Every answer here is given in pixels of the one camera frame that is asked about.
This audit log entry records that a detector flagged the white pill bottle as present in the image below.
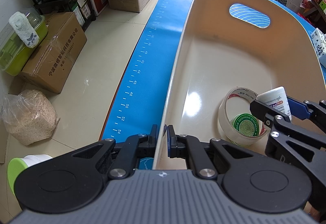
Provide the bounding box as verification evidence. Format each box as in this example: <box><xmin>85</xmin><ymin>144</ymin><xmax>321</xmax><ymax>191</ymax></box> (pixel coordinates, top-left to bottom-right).
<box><xmin>256</xmin><ymin>86</ymin><xmax>292</xmax><ymax>120</ymax></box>

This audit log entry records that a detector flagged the clear tape roll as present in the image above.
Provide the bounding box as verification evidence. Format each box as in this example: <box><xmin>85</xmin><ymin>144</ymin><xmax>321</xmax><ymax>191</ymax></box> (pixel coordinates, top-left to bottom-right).
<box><xmin>218</xmin><ymin>87</ymin><xmax>267</xmax><ymax>147</ymax></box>

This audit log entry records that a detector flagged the green ointment tin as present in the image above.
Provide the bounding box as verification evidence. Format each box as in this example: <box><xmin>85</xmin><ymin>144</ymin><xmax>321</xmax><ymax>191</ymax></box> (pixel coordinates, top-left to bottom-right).
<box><xmin>231</xmin><ymin>113</ymin><xmax>264</xmax><ymax>137</ymax></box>

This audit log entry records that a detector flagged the beige plastic storage bin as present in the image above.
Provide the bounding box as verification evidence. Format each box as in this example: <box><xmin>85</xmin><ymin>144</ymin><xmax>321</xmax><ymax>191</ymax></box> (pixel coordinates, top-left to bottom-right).
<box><xmin>151</xmin><ymin>0</ymin><xmax>326</xmax><ymax>171</ymax></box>

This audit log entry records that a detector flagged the white green lidded cup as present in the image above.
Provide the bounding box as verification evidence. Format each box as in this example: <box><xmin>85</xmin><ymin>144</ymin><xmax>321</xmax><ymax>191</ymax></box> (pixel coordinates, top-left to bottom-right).
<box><xmin>7</xmin><ymin>154</ymin><xmax>53</xmax><ymax>195</ymax></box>

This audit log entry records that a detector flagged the white tissue box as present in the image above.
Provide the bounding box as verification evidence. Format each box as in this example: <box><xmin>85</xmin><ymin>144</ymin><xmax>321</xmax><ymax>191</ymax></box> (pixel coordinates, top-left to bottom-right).
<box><xmin>311</xmin><ymin>28</ymin><xmax>325</xmax><ymax>59</ymax></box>

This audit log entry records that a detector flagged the bag of grain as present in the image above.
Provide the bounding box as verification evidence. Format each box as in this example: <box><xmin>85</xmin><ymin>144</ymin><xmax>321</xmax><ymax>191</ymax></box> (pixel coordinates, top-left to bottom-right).
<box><xmin>1</xmin><ymin>90</ymin><xmax>60</xmax><ymax>145</ymax></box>

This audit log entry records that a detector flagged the blue silicone baking mat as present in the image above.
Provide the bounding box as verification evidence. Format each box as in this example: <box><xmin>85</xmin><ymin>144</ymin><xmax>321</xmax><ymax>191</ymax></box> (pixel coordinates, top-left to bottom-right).
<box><xmin>101</xmin><ymin>0</ymin><xmax>326</xmax><ymax>170</ymax></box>

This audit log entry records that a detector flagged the floor cardboard box chinese text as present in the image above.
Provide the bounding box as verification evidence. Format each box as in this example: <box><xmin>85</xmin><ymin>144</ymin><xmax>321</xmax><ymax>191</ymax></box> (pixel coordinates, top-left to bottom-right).
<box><xmin>19</xmin><ymin>12</ymin><xmax>87</xmax><ymax>94</ymax></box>

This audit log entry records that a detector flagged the green plastic container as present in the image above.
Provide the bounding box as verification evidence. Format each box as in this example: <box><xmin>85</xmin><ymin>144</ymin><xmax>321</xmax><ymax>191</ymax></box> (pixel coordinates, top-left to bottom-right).
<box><xmin>1</xmin><ymin>7</ymin><xmax>48</xmax><ymax>76</ymax></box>

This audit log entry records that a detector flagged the white rolled towel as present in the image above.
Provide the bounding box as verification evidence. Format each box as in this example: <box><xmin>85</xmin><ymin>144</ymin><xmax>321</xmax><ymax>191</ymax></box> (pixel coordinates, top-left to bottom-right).
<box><xmin>8</xmin><ymin>11</ymin><xmax>40</xmax><ymax>49</ymax></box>

